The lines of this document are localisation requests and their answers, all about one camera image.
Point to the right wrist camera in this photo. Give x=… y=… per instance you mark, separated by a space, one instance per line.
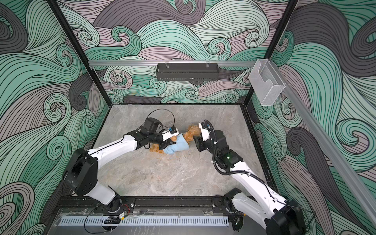
x=205 y=133

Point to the light blue bear hoodie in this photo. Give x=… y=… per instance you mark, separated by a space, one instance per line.
x=181 y=145

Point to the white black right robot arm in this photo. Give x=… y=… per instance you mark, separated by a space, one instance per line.
x=269 y=209

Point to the brown teddy bear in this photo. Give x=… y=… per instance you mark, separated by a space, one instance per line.
x=192 y=131

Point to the aluminium back wall rail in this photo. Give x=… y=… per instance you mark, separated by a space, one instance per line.
x=156 y=62

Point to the black perforated wall tray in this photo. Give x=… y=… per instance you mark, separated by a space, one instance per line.
x=187 y=72

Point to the white slotted cable duct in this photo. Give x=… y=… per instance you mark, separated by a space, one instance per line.
x=147 y=221

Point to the aluminium right wall rail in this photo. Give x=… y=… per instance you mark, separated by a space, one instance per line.
x=364 y=197

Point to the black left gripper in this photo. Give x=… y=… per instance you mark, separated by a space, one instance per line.
x=165 y=144

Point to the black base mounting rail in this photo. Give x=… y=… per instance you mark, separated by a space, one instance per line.
x=215 y=204

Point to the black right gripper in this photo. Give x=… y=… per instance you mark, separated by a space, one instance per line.
x=200 y=143

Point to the aluminium wall rail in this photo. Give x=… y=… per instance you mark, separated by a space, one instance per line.
x=364 y=197
x=156 y=62

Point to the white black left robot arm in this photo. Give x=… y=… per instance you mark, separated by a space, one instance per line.
x=81 y=173

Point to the clear plastic wall holder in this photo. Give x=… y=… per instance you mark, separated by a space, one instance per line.
x=267 y=81

